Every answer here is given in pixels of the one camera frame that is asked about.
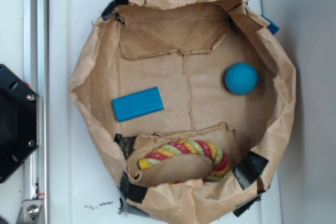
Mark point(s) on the blue rectangular block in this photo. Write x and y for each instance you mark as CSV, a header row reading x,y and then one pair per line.
x,y
137,104

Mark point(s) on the aluminium extrusion rail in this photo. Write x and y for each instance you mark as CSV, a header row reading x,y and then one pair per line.
x,y
35,206

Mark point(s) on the brown paper bag container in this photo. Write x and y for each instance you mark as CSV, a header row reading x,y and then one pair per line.
x,y
184,47

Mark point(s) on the white plastic tray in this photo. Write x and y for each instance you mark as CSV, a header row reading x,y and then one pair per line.
x,y
80,188

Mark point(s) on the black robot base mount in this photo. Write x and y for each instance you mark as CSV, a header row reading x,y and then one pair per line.
x,y
18,122

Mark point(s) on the multicolour rope ring toy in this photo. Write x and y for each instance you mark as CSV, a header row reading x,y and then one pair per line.
x,y
219,157

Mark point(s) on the blue dimpled ball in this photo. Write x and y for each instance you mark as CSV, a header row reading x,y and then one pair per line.
x,y
241,78

